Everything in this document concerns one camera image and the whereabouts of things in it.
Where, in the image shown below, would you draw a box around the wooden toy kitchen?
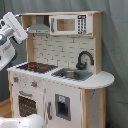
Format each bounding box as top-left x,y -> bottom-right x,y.
8,11 -> 114,128

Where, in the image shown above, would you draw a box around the left red stove knob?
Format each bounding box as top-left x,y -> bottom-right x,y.
13,77 -> 19,82

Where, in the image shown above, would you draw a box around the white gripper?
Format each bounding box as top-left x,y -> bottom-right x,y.
2,12 -> 28,43

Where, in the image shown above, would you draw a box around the black stovetop red burners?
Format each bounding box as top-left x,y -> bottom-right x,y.
19,62 -> 56,73

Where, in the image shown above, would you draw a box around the white cabinet door with dispenser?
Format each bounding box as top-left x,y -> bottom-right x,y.
46,82 -> 82,128

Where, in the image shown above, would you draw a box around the grey range hood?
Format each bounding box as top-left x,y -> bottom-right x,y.
27,16 -> 49,35

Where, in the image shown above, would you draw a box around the right red stove knob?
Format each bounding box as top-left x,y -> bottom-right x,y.
31,81 -> 37,88

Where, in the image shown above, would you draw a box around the grey toy sink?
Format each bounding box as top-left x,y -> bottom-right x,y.
53,68 -> 93,81

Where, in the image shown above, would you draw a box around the red stove knob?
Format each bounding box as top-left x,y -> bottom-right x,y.
31,81 -> 37,88
13,77 -> 19,82

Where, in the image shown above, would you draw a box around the grey backdrop curtain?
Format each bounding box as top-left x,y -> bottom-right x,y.
0,0 -> 128,128

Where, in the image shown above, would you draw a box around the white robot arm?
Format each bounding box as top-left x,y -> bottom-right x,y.
0,12 -> 28,128

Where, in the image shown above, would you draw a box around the white toy microwave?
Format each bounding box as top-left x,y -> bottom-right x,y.
49,14 -> 93,35

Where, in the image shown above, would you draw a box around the white oven door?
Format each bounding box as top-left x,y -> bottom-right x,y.
12,89 -> 44,117

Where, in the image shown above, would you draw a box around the black toy faucet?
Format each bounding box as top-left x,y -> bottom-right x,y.
76,51 -> 94,70

